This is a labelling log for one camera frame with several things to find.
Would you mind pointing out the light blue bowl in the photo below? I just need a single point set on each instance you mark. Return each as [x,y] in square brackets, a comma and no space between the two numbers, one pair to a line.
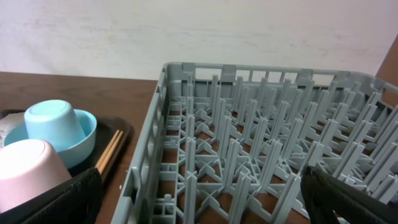
[75,154]

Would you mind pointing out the dark brown tray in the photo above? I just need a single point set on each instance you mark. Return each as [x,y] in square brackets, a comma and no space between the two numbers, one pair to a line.
[101,131]

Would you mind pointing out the wooden chopstick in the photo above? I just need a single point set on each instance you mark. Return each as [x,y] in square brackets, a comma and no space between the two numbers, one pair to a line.
[108,147]
[110,153]

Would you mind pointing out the light blue cup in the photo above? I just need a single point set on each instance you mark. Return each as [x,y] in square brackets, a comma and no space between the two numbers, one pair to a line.
[55,122]

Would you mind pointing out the grey dishwasher rack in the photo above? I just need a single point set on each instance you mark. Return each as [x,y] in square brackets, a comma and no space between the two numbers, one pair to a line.
[229,142]

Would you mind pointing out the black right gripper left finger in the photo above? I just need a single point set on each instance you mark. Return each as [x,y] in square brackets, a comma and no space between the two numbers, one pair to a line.
[77,200]

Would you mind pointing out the white napkin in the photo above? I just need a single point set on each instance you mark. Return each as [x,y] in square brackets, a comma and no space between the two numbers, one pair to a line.
[9,122]

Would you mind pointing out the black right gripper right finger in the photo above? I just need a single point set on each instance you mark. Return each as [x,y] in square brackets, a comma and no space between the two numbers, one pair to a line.
[327,198]

